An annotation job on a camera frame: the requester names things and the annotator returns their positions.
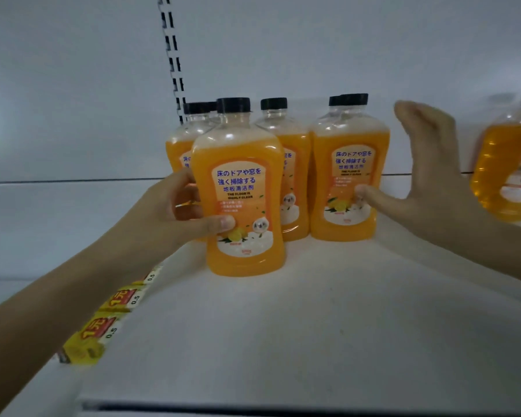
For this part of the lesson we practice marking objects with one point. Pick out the yellow price tag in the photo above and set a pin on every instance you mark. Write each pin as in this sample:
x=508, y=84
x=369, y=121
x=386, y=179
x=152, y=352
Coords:
x=123, y=297
x=89, y=340

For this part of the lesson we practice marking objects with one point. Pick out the person's left hand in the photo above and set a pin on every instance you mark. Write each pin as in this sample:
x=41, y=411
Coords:
x=156, y=225

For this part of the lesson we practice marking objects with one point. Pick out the person's left forearm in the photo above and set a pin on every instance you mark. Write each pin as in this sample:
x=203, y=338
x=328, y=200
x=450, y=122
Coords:
x=47, y=325

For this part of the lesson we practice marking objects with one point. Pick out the person's right hand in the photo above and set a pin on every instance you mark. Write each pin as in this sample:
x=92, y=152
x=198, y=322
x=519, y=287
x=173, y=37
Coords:
x=443, y=204

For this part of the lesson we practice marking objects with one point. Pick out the orange floor cleaner bottle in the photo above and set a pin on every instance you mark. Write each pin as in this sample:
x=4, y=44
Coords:
x=499, y=169
x=334, y=101
x=178, y=152
x=296, y=169
x=351, y=138
x=243, y=169

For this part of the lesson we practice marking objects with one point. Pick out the person's right thumb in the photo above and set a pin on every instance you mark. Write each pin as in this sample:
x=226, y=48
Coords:
x=378, y=196

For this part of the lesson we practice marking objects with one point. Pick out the white metal shelf board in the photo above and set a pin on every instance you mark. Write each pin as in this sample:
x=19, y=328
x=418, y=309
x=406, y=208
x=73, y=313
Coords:
x=330, y=321

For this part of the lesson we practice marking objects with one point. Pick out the person's right forearm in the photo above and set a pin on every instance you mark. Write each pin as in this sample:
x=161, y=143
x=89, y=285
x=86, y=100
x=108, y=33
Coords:
x=516, y=251

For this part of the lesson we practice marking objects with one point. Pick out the person's left thumb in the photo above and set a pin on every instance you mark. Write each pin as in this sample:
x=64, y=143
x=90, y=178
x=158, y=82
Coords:
x=212, y=225

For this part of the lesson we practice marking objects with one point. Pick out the slotted shelf upright rail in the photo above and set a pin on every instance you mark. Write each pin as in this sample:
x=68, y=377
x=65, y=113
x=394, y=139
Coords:
x=174, y=60

